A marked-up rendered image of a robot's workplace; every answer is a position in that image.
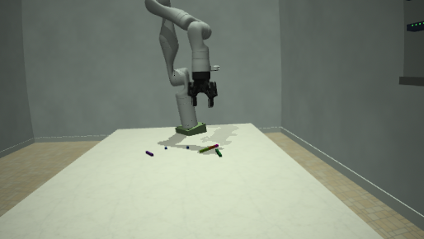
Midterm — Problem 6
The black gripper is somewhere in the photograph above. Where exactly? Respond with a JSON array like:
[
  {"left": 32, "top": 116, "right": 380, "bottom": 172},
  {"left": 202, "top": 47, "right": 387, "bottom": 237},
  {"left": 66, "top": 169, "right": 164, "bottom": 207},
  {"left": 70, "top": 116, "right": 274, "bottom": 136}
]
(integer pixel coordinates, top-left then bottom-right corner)
[{"left": 188, "top": 71, "right": 218, "bottom": 108}]

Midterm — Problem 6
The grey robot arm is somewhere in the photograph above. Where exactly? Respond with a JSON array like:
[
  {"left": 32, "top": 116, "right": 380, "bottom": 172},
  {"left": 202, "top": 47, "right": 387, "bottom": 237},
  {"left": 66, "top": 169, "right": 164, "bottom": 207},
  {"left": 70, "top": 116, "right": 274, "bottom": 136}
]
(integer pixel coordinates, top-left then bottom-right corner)
[{"left": 145, "top": 0, "right": 219, "bottom": 129}]

